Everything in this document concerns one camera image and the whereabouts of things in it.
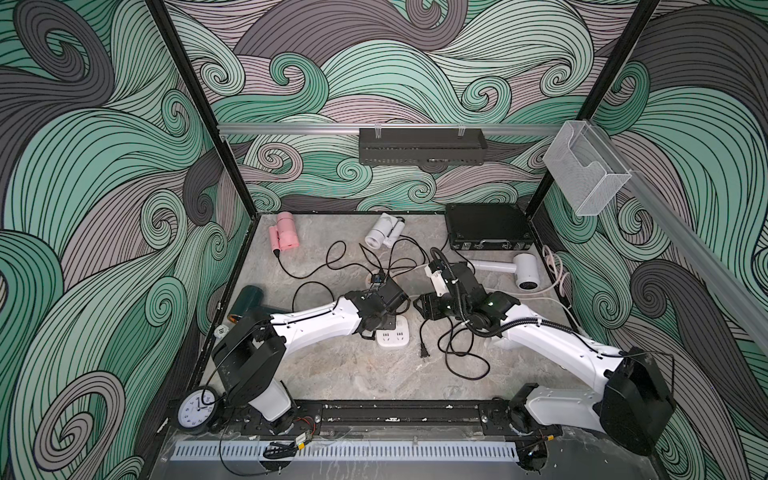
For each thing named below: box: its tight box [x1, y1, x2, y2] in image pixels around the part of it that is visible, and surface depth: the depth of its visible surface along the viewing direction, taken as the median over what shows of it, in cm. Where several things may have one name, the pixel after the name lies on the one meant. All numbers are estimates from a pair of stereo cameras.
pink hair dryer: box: [269, 211, 300, 252], surface depth 112 cm
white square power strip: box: [376, 315, 409, 347], surface depth 87 cm
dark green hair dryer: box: [228, 285, 286, 316], surface depth 92 cm
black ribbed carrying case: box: [445, 203, 534, 250], surface depth 108 cm
